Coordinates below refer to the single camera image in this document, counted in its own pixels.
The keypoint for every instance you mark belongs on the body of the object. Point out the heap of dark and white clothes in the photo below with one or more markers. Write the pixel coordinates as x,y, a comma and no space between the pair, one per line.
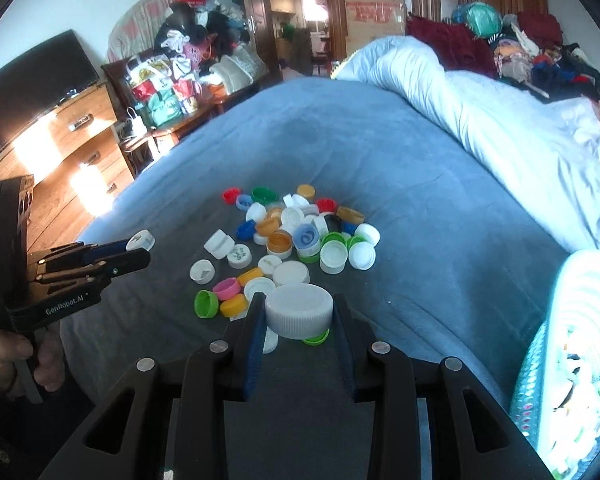
195,30

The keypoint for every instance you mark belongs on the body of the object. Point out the pile of colourful clothes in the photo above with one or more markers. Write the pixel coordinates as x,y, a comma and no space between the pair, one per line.
545,60

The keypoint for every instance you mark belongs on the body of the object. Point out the large white ribbed cap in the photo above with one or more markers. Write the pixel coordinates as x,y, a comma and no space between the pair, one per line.
300,310

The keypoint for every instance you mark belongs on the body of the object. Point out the person's left hand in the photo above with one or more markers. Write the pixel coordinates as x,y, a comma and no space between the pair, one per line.
0,360

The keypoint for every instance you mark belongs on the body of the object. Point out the light blue plastic basket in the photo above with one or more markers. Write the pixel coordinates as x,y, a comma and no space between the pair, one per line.
580,300

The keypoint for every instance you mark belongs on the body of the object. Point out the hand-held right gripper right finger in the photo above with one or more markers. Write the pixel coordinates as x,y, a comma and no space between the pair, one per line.
345,360

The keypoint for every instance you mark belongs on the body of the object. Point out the pile of mixed bottle caps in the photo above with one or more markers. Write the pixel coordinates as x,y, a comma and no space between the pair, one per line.
335,255

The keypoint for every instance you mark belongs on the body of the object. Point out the teal plastic bag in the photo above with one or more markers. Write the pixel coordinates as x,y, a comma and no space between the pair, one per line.
480,19

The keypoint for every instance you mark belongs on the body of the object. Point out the white duvet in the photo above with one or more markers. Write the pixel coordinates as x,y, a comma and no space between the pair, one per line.
505,125

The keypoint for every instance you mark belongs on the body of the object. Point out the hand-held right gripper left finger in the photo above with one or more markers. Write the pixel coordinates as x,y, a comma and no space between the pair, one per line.
252,360

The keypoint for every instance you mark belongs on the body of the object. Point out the black flat television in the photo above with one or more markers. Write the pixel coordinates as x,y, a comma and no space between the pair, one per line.
30,90

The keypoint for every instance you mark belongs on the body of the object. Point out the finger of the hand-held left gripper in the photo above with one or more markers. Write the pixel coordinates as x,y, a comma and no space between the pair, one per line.
125,262
100,252

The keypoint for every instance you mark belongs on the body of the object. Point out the cloth-covered armchair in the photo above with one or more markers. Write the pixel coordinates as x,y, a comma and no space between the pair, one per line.
135,25

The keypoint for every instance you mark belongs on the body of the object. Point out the dark red fuzzy blanket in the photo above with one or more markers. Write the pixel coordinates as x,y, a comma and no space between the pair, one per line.
450,42

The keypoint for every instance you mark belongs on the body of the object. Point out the cardboard box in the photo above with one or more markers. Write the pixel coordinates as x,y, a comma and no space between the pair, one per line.
375,5

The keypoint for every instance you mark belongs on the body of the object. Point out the heap of sorted bottle caps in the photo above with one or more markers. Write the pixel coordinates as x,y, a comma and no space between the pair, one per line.
570,390

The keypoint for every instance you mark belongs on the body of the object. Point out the low wooden cabinet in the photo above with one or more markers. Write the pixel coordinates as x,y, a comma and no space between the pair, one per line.
190,120

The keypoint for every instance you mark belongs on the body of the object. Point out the wooden dresser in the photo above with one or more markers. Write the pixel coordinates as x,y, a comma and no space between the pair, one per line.
65,145

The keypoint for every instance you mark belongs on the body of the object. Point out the person's left forearm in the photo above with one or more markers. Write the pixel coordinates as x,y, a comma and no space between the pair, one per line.
25,435

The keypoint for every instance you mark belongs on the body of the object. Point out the small white printed cap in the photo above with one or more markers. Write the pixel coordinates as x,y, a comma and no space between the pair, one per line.
142,240

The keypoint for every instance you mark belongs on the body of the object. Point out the white printed pillow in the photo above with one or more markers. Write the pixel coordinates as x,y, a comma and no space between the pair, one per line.
237,70

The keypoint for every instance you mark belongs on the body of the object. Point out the wooden door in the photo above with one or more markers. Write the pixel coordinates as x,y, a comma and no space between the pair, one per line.
257,10

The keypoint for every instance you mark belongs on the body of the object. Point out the dark draped chair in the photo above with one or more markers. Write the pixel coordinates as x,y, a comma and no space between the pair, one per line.
302,50

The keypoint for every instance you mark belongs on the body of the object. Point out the small white paper bag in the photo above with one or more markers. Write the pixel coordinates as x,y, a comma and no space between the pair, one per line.
136,122

